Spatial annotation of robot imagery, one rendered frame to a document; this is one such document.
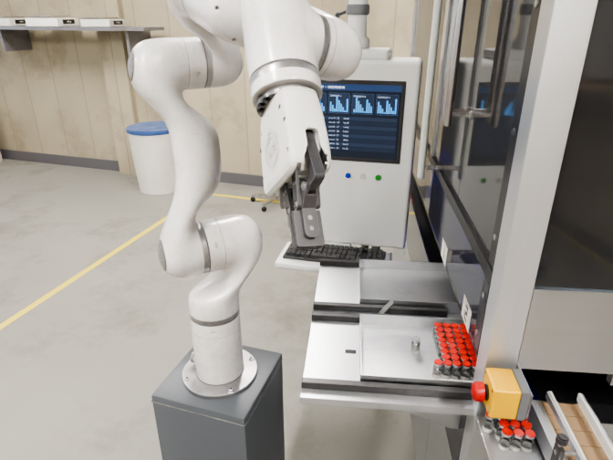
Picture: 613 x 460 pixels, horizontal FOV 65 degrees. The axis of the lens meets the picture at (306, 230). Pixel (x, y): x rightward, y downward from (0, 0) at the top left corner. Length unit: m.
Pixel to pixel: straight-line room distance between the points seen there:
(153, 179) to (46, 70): 2.03
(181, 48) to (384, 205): 1.20
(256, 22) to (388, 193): 1.44
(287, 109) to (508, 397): 0.76
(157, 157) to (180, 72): 4.09
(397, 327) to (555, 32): 0.87
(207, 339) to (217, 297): 0.11
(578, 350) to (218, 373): 0.80
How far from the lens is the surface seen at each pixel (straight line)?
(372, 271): 1.70
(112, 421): 2.54
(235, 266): 1.10
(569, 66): 0.92
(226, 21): 0.74
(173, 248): 1.04
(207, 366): 1.23
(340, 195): 1.99
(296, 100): 0.53
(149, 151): 5.06
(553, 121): 0.93
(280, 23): 0.59
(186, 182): 1.03
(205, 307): 1.13
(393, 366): 1.30
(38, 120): 6.78
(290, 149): 0.50
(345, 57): 0.64
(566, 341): 1.14
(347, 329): 1.41
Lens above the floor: 1.70
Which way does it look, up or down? 24 degrees down
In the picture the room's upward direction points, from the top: straight up
